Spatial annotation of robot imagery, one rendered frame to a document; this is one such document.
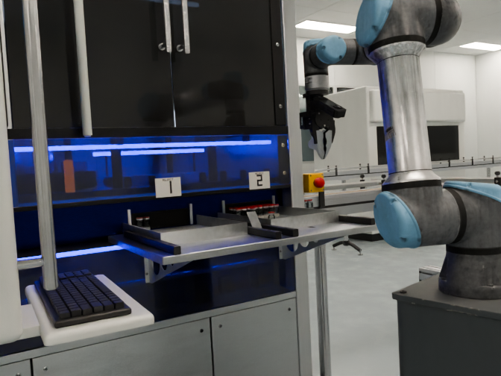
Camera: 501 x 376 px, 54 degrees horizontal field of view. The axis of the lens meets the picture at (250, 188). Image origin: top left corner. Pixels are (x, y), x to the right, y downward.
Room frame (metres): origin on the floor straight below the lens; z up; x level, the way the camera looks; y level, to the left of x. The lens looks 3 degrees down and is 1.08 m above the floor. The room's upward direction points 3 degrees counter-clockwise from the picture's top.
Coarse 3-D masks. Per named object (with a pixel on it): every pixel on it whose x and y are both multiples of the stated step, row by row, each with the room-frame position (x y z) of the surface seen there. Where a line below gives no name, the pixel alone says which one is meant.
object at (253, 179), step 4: (252, 172) 1.70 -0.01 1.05; (256, 172) 1.71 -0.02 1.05; (260, 172) 1.72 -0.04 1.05; (264, 172) 1.72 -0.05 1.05; (268, 172) 1.73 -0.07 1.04; (252, 176) 1.70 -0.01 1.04; (260, 176) 1.72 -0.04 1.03; (264, 176) 1.72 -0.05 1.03; (268, 176) 1.73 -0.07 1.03; (252, 180) 1.70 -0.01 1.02; (256, 180) 1.71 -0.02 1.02; (264, 180) 1.72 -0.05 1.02; (268, 180) 1.73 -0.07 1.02; (252, 184) 1.70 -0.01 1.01; (256, 184) 1.71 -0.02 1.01; (264, 184) 1.72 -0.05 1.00; (268, 184) 1.73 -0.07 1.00; (252, 188) 1.70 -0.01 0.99; (256, 188) 1.71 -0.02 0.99; (260, 188) 1.71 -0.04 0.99; (264, 188) 1.72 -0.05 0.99
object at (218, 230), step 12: (204, 216) 1.62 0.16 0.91; (132, 228) 1.46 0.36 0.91; (144, 228) 1.37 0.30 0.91; (168, 228) 1.60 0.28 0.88; (180, 228) 1.58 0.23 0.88; (192, 228) 1.56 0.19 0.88; (204, 228) 1.32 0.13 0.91; (216, 228) 1.33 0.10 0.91; (228, 228) 1.35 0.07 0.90; (240, 228) 1.37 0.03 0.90; (168, 240) 1.26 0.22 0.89; (180, 240) 1.28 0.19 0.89; (192, 240) 1.30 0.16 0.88; (204, 240) 1.31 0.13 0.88
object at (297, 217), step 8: (280, 208) 1.83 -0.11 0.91; (288, 208) 1.79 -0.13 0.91; (296, 208) 1.74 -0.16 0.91; (304, 208) 1.70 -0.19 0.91; (224, 216) 1.67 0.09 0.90; (232, 216) 1.62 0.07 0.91; (240, 216) 1.58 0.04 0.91; (280, 216) 1.77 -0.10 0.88; (288, 216) 1.75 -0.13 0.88; (296, 216) 1.47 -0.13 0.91; (304, 216) 1.49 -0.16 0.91; (312, 216) 1.50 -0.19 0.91; (320, 216) 1.52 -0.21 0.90; (328, 216) 1.54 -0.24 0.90; (336, 216) 1.55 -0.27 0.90; (272, 224) 1.43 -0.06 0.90; (280, 224) 1.44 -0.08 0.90; (288, 224) 1.45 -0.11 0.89; (296, 224) 1.47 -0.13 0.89; (304, 224) 1.49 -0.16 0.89; (312, 224) 1.50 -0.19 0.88; (320, 224) 1.52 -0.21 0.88
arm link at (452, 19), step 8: (448, 0) 1.02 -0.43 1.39; (456, 0) 1.05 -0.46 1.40; (448, 8) 1.01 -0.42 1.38; (456, 8) 1.03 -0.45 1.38; (448, 16) 1.02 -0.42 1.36; (456, 16) 1.03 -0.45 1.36; (448, 24) 1.02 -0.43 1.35; (456, 24) 1.04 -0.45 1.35; (440, 32) 1.03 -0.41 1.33; (448, 32) 1.04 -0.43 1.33; (456, 32) 1.07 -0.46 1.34; (440, 40) 1.05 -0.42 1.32; (448, 40) 1.08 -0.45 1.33; (360, 48) 1.42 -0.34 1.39; (360, 56) 1.42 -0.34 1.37; (368, 56) 1.39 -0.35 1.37; (352, 64) 1.45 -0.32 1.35; (360, 64) 1.45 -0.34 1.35; (368, 64) 1.46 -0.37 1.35
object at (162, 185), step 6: (156, 180) 1.52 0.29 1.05; (162, 180) 1.53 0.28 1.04; (168, 180) 1.54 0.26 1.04; (174, 180) 1.55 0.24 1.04; (156, 186) 1.52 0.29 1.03; (162, 186) 1.53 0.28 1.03; (168, 186) 1.54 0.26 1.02; (174, 186) 1.55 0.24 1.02; (180, 186) 1.56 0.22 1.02; (156, 192) 1.52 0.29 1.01; (162, 192) 1.53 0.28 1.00; (168, 192) 1.54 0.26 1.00; (174, 192) 1.55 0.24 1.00; (180, 192) 1.56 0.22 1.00
